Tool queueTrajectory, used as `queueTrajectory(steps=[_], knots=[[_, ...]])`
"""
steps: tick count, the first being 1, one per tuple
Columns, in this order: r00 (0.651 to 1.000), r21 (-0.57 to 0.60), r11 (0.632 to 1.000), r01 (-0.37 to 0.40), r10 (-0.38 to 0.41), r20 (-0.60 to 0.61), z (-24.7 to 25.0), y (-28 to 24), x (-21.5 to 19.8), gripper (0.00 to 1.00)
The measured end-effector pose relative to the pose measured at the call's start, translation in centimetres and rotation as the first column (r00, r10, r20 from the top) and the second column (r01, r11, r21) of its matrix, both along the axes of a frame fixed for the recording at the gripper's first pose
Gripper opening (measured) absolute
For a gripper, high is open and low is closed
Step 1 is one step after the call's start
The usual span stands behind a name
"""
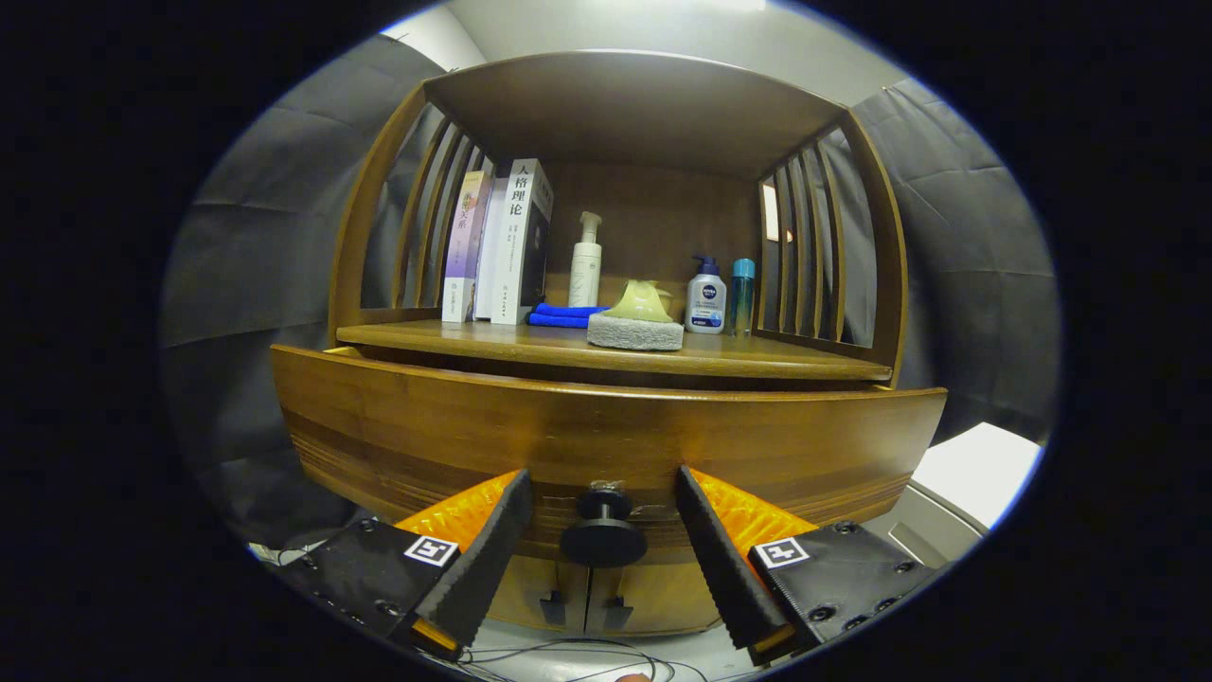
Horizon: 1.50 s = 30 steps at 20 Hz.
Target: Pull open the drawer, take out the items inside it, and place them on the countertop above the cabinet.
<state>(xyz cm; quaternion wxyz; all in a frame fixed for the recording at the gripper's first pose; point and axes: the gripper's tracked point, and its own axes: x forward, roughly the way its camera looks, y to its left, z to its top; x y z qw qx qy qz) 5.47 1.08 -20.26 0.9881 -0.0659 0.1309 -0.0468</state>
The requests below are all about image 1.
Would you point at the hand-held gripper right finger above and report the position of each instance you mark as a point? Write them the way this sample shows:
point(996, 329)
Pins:
point(724, 566)

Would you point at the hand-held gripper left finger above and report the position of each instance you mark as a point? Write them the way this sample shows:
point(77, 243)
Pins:
point(488, 554)

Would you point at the wooden drawer with black knob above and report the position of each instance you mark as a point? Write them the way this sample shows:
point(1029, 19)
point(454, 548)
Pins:
point(606, 436)

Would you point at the wooden cabinet door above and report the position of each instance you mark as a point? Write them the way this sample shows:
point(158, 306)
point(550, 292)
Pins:
point(672, 601)
point(521, 597)

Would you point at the wooden countertop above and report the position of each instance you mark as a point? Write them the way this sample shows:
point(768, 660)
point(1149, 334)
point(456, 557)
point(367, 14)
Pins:
point(530, 339)

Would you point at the brown wooden cabinet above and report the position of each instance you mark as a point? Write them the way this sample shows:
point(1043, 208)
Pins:
point(644, 114)

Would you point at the blue folded cloth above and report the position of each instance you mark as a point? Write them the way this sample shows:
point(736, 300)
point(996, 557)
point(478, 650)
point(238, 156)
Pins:
point(559, 314)

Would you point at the white bottle with blue cap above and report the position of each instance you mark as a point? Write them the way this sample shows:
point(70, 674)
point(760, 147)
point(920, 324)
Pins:
point(705, 303)

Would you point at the teal slim bottle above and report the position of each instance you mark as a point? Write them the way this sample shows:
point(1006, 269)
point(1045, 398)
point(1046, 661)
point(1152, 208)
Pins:
point(742, 298)

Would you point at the white board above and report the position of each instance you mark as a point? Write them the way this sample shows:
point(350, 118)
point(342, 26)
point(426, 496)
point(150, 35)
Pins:
point(980, 469)

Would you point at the thin white book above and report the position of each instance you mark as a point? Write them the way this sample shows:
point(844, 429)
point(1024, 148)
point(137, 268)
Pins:
point(490, 256)

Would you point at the white pump bottle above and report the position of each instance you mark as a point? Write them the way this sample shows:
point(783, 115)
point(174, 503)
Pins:
point(585, 270)

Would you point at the purple book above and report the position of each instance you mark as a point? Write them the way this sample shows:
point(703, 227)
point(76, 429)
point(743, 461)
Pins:
point(466, 246)

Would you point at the thick white and black book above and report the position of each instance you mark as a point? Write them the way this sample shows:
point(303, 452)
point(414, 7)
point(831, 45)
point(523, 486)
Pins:
point(516, 246)

